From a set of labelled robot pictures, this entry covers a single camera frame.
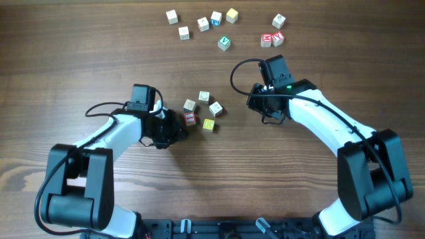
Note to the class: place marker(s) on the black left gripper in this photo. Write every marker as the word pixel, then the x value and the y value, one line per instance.
pixel 176 131

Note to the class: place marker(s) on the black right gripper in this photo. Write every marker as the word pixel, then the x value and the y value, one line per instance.
pixel 254 104

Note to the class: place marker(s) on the red letter I block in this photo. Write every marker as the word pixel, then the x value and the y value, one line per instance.
pixel 190 118

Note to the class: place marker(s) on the wooden block blue side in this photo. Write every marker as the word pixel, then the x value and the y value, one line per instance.
pixel 189 106

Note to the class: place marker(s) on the yellow letter K block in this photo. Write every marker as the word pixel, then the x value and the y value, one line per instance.
pixel 208 125

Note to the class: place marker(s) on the wooden block hand drawing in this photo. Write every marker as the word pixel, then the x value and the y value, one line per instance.
pixel 215 109

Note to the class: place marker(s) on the wooden block red side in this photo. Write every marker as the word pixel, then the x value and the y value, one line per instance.
pixel 204 97

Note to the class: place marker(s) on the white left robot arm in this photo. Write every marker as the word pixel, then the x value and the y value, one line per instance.
pixel 77 194

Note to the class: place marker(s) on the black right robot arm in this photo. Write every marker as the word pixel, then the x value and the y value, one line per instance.
pixel 372 173

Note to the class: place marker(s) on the red letter M block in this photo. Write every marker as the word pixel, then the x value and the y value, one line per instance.
pixel 266 40

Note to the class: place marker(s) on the red letter Y block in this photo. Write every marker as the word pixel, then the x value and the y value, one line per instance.
pixel 277 39

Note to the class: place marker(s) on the green letter V block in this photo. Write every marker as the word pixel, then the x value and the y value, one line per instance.
pixel 224 43

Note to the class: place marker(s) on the wooden block red number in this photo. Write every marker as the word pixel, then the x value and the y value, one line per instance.
pixel 278 21

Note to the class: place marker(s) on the yellow top wooden block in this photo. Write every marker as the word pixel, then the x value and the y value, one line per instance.
pixel 232 15

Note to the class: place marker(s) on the blue letter P block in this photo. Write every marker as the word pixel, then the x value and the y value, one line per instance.
pixel 216 18

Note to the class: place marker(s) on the wooden block red drawing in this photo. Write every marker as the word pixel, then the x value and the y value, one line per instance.
pixel 203 24

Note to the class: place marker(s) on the wooden block green side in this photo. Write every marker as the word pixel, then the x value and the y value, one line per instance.
pixel 184 33

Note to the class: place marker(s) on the plain wooden block far left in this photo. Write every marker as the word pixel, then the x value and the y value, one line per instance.
pixel 172 17

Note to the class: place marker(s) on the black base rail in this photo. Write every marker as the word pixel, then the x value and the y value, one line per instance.
pixel 288 228

